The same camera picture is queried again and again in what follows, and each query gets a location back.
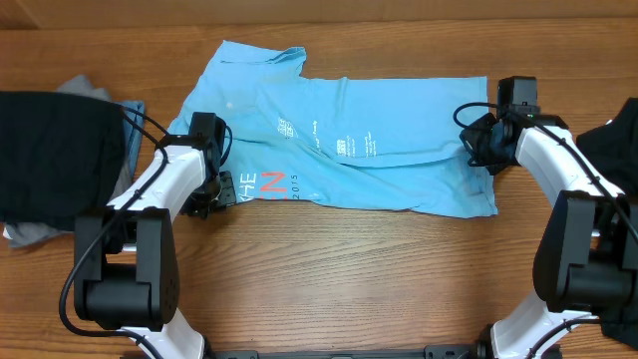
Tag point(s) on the folded grey garment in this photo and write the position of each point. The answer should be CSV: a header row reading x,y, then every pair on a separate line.
x,y
70,149

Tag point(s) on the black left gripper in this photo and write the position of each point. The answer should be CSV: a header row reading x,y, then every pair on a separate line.
x,y
228,196

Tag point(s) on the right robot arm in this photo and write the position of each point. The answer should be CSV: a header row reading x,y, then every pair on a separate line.
x,y
585,268

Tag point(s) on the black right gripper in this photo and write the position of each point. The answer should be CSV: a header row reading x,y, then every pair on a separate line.
x,y
475,145

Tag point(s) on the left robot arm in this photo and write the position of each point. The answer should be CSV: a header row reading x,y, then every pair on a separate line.
x,y
125,280

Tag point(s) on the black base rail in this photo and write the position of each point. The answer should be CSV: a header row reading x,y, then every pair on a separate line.
x,y
324,355

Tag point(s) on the black t-shirt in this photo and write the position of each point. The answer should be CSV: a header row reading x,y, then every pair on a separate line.
x,y
612,149

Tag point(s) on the light blue printed t-shirt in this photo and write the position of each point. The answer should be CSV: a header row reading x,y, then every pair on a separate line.
x,y
366,144

